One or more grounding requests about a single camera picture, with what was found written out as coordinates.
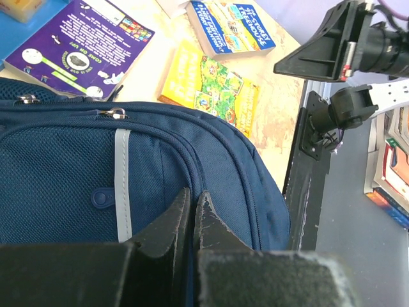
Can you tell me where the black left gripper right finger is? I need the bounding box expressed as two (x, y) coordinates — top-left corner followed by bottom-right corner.
(194, 191), (361, 306)

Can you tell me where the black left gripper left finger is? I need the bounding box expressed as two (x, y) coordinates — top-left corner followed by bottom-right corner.
(1, 188), (191, 306)

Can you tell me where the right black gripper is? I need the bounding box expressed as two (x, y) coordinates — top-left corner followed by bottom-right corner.
(274, 1), (408, 82)

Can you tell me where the blue Treehouse book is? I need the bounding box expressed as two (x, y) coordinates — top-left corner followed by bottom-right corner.
(186, 1), (275, 60)

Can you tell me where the navy blue student backpack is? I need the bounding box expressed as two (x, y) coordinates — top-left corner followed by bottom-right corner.
(1, 78), (290, 305)

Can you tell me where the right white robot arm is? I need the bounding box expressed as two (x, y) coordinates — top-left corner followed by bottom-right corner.
(274, 1), (408, 134)

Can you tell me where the orange Treehouse book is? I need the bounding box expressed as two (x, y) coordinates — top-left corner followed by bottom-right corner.
(158, 40), (259, 138)

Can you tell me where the stack of books on floor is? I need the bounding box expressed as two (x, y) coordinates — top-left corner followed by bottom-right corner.
(363, 106), (408, 230)

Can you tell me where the purple paperback book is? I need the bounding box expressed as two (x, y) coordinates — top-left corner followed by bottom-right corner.
(4, 1), (155, 101)

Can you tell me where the small boxes bottom shelf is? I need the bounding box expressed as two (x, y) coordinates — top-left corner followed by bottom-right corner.
(0, 0), (46, 23)

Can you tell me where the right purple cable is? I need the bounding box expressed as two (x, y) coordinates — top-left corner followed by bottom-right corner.
(373, 0), (409, 23)

